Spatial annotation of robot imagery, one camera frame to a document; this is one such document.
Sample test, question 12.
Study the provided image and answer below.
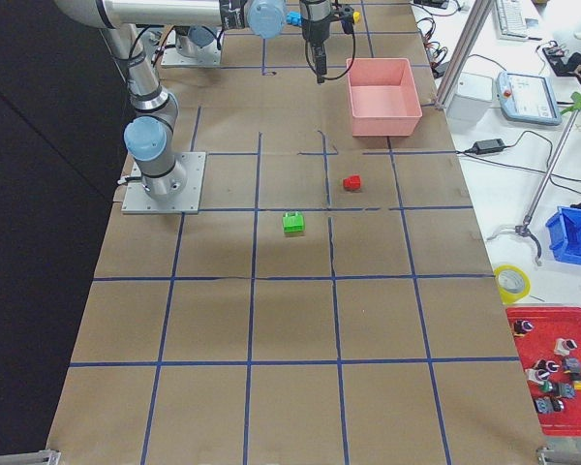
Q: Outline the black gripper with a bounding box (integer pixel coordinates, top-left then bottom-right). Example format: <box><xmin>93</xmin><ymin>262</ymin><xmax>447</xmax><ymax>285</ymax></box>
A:
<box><xmin>301</xmin><ymin>0</ymin><xmax>330</xmax><ymax>83</ymax></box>

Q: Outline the blue toy block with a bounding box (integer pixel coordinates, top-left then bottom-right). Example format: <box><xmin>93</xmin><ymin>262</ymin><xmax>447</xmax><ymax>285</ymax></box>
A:
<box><xmin>286</xmin><ymin>12</ymin><xmax>302</xmax><ymax>27</ymax></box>

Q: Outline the red toy block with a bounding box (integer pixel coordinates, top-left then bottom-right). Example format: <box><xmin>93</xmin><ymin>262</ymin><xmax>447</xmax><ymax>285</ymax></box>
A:
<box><xmin>343</xmin><ymin>174</ymin><xmax>362</xmax><ymax>192</ymax></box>

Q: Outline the green toy block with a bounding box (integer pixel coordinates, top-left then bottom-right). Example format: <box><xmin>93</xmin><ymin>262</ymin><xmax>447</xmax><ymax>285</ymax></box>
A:
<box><xmin>282</xmin><ymin>211</ymin><xmax>305</xmax><ymax>236</ymax></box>

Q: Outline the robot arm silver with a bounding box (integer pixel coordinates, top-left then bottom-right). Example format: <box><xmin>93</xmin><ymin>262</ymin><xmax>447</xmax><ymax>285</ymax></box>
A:
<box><xmin>56</xmin><ymin>1</ymin><xmax>287</xmax><ymax>202</ymax></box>
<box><xmin>174</xmin><ymin>26</ymin><xmax>222</xmax><ymax>58</ymax></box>

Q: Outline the pink plastic box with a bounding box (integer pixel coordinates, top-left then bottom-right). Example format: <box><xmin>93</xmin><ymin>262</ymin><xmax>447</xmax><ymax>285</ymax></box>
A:
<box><xmin>346</xmin><ymin>58</ymin><xmax>422</xmax><ymax>137</ymax></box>

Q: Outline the white square device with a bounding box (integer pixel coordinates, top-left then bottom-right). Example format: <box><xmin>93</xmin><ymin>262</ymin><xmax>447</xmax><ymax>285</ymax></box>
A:
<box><xmin>446</xmin><ymin>72</ymin><xmax>493</xmax><ymax>123</ymax></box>

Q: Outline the white keyboard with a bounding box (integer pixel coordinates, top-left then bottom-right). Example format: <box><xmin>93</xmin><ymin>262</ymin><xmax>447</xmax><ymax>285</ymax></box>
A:
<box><xmin>494</xmin><ymin>0</ymin><xmax>528</xmax><ymax>41</ymax></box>

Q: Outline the black power adapter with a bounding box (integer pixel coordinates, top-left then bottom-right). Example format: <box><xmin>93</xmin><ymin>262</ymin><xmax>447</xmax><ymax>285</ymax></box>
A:
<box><xmin>471</xmin><ymin>139</ymin><xmax>507</xmax><ymax>155</ymax></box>

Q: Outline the teach pendant tablet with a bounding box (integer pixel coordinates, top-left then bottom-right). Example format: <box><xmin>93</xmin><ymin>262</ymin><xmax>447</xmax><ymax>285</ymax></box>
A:
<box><xmin>496</xmin><ymin>71</ymin><xmax>562</xmax><ymax>126</ymax></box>

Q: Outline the reach grabber tool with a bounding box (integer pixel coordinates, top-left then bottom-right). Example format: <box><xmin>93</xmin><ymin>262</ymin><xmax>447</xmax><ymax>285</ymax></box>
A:
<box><xmin>486</xmin><ymin>92</ymin><xmax>581</xmax><ymax>266</ymax></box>

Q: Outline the yellow tape roll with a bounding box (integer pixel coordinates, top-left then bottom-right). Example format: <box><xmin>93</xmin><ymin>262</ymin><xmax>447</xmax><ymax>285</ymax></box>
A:
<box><xmin>494</xmin><ymin>264</ymin><xmax>531</xmax><ymax>305</ymax></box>

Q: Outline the blue storage bin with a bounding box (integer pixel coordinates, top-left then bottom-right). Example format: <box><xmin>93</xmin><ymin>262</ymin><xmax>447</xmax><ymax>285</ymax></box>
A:
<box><xmin>545</xmin><ymin>206</ymin><xmax>581</xmax><ymax>265</ymax></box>

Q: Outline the red parts tray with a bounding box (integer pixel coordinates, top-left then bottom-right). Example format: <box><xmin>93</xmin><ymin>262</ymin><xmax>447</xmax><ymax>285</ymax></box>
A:
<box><xmin>506</xmin><ymin>306</ymin><xmax>581</xmax><ymax>436</ymax></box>

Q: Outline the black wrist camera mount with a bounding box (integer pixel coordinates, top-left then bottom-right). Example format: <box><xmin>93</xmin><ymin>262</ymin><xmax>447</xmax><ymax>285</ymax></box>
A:
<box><xmin>331</xmin><ymin>3</ymin><xmax>355</xmax><ymax>35</ymax></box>

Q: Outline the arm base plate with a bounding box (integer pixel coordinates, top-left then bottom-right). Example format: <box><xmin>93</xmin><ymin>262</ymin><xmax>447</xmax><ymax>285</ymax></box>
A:
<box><xmin>121</xmin><ymin>152</ymin><xmax>207</xmax><ymax>214</ymax></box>
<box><xmin>161</xmin><ymin>29</ymin><xmax>222</xmax><ymax>68</ymax></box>

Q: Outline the aluminium frame post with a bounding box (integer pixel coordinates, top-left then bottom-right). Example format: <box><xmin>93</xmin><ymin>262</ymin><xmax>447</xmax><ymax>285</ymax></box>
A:
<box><xmin>435</xmin><ymin>0</ymin><xmax>493</xmax><ymax>109</ymax></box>

